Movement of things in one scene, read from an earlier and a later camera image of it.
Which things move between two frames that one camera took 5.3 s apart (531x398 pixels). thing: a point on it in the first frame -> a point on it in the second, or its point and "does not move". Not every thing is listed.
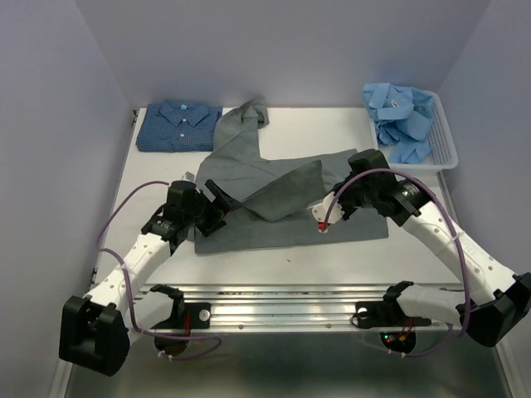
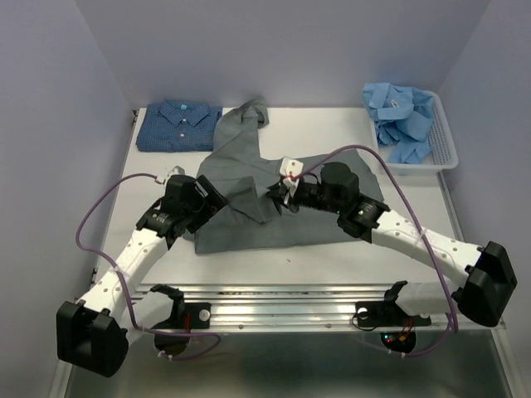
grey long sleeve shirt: (274, 191) does not move
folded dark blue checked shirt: (177, 126) does not move
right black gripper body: (354, 196) -> (310, 195)
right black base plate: (386, 313) does not move
